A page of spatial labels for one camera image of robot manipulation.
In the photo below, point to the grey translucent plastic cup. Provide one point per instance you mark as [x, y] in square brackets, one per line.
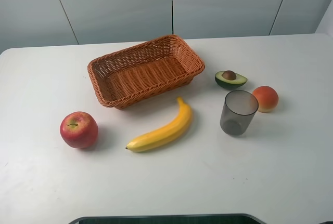
[238, 111]

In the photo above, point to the halved avocado with pit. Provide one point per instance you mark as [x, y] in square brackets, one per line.
[229, 79]

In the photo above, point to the orange woven wicker basket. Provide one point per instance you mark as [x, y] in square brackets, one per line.
[128, 76]

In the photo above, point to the yellow banana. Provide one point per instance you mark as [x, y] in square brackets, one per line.
[165, 134]

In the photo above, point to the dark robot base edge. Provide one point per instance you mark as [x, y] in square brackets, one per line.
[186, 219]

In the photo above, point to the orange peach fruit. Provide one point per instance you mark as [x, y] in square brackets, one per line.
[267, 98]

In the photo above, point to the red apple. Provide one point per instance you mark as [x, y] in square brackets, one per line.
[79, 130]

